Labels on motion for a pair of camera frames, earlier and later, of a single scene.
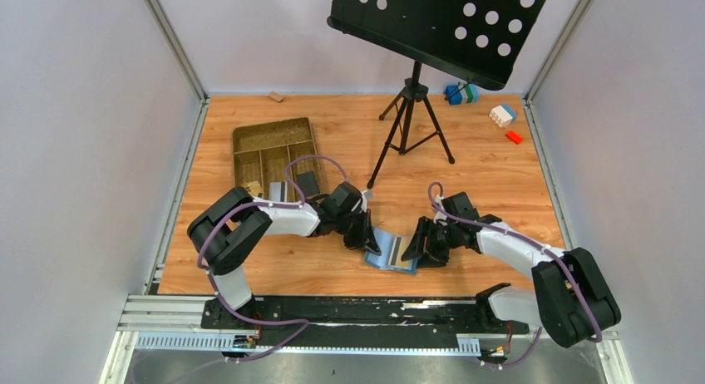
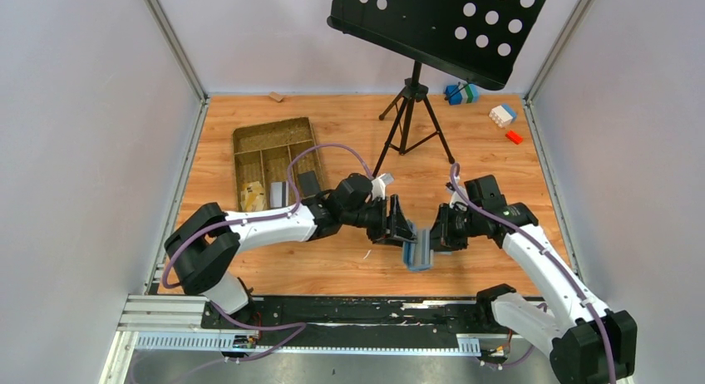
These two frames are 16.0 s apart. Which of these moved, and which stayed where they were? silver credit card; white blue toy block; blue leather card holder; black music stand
Moved: blue leather card holder
Stayed: silver credit card; black music stand; white blue toy block
